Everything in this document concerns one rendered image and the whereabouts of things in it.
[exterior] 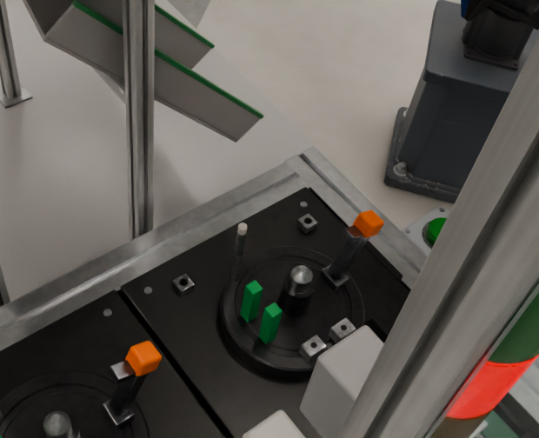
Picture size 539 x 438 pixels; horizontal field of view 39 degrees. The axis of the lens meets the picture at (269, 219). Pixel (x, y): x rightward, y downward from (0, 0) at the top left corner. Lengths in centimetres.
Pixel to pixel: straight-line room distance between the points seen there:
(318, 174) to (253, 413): 32
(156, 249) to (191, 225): 5
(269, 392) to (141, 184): 25
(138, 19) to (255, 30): 59
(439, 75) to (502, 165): 69
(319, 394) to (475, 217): 24
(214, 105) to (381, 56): 48
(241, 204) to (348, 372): 45
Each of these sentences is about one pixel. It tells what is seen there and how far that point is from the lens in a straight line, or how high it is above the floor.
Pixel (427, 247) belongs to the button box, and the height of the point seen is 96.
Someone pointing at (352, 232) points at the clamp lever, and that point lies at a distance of 70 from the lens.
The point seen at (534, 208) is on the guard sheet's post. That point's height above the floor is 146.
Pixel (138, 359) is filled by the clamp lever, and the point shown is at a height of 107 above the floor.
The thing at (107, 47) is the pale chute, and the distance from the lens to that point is 69.
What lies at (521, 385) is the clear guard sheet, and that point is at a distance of 27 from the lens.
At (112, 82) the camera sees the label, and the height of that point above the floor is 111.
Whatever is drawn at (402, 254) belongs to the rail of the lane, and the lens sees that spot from 84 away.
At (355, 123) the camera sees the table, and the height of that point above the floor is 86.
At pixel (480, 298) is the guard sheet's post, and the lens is 24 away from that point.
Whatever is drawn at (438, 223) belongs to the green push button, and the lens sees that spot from 86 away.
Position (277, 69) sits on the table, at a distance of 116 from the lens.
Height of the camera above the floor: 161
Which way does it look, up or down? 51 degrees down
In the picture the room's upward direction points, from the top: 11 degrees clockwise
